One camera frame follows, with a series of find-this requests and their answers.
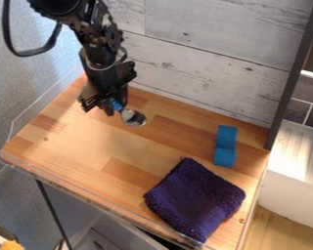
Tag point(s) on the purple cloth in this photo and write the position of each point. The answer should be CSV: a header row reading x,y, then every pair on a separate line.
x,y
194,199

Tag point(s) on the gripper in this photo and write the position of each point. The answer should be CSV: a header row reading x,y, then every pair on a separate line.
x,y
108,78

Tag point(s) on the blue block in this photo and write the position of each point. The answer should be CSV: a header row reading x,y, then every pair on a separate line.
x,y
226,146

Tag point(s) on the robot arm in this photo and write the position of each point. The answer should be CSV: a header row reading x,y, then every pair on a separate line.
x,y
95,29

